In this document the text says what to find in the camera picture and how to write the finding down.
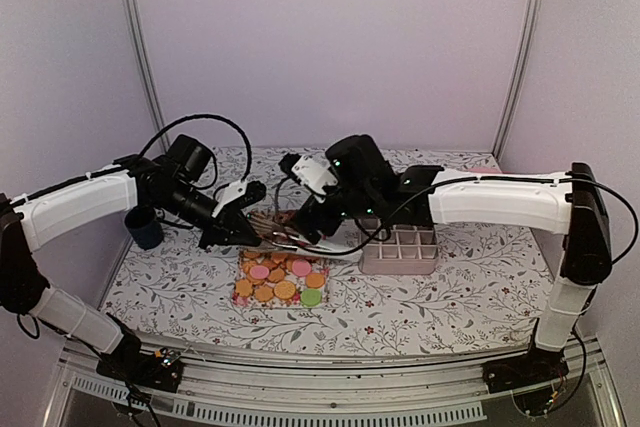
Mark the pink round cookie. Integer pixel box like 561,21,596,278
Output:
291,259,312,277
249,264,270,280

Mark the pink plastic plate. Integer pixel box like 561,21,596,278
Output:
469,166,503,175

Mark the aluminium corner post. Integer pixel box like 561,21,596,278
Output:
122,0,165,133
492,0,543,161

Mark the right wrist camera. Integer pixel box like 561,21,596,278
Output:
291,155,338,197

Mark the green round cookie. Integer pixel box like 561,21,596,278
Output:
300,288,323,308

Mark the floral cookie tray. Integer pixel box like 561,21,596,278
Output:
230,249,330,309

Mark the pink divided cookie tin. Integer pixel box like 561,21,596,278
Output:
356,217,439,276

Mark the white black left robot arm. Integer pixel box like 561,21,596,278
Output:
1,134,266,392

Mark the dotted tan sandwich cookie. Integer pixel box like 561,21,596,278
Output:
273,280,297,301

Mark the aluminium right corner post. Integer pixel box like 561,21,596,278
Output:
492,0,543,161

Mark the dark blue cup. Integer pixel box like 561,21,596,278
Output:
124,206,164,250

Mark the aluminium left corner post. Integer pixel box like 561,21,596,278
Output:
122,0,165,133

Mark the aluminium front rail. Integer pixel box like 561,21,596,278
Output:
43,335,630,426

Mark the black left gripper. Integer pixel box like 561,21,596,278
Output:
156,178,263,250

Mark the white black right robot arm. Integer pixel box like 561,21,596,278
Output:
279,135,618,393

